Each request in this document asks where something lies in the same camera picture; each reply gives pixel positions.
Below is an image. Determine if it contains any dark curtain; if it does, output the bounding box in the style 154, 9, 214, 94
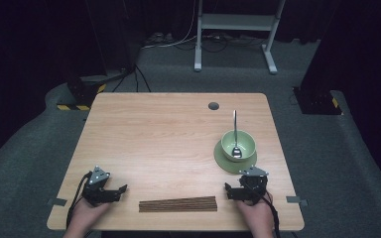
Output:
300, 0, 381, 194
0, 0, 141, 173

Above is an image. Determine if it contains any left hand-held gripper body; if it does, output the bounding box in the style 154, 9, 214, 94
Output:
80, 165, 121, 208

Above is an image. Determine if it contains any grey tape strip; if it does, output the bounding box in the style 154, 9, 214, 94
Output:
47, 196, 68, 207
285, 195, 309, 208

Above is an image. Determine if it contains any white metal stand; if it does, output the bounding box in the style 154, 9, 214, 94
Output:
193, 0, 288, 75

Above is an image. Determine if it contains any tangle of black floor cables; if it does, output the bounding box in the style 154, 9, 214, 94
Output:
174, 32, 266, 54

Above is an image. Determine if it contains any person's right hand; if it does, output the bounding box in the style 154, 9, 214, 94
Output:
235, 192, 276, 234

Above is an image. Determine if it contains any black base with yellow stripes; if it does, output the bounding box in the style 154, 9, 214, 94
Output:
56, 74, 108, 112
292, 86, 343, 116

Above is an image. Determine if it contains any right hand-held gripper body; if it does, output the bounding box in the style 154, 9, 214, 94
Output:
238, 166, 270, 205

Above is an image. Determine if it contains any green ceramic bowl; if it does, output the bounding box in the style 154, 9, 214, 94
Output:
220, 129, 257, 164

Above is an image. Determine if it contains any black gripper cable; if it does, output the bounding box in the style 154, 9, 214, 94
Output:
260, 192, 282, 238
65, 171, 94, 230

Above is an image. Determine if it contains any dark power strip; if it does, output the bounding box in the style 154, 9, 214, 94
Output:
143, 31, 177, 48

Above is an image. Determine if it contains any green ceramic plate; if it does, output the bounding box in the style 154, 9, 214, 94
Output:
213, 140, 259, 176

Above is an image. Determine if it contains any white floor cable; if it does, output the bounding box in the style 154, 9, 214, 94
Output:
141, 0, 200, 50

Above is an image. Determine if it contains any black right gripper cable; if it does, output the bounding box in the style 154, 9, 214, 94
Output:
260, 192, 282, 238

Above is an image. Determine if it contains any person's left hand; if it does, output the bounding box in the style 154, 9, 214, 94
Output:
66, 197, 113, 233

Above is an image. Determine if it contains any metal spoon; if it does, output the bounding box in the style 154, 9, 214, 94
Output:
230, 109, 244, 159

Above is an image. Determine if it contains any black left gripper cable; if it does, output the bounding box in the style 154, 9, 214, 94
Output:
65, 171, 94, 230

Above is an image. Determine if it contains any row of wooden chopsticks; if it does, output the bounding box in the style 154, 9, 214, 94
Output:
138, 195, 218, 213

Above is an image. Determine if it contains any black floor cable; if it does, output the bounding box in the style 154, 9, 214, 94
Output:
111, 63, 153, 94

